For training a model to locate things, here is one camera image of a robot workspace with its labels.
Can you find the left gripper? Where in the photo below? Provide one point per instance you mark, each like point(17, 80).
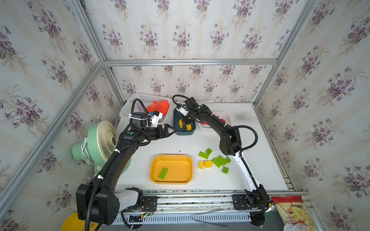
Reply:
point(165, 134)

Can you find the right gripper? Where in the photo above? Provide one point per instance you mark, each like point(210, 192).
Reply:
point(187, 115)

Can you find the yellow arched lego brick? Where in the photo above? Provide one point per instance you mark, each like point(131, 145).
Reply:
point(180, 123)

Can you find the green lego plate long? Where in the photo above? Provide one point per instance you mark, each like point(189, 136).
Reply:
point(216, 162)

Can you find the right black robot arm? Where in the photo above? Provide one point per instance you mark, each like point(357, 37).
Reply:
point(230, 145)

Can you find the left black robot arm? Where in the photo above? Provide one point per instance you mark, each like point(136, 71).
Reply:
point(112, 173)

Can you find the dark blue plastic tray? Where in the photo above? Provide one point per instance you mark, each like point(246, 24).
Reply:
point(182, 129)

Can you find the red toy in basket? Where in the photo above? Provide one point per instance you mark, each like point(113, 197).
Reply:
point(161, 106)

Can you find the purple bottle in basket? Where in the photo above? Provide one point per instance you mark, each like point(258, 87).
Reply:
point(140, 107)

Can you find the white plastic tray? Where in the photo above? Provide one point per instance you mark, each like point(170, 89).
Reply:
point(219, 114)

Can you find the yellow plastic tray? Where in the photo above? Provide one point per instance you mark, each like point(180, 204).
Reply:
point(180, 169)

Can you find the white perforated basket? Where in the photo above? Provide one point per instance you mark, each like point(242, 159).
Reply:
point(148, 100)

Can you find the green desk fan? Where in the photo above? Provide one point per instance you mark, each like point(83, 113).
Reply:
point(97, 147)

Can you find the small green lego brick bottom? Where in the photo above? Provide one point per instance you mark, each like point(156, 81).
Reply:
point(225, 170)

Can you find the snack bag red top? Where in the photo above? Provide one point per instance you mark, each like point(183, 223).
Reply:
point(293, 213)

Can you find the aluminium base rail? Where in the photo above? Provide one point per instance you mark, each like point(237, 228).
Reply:
point(190, 202)

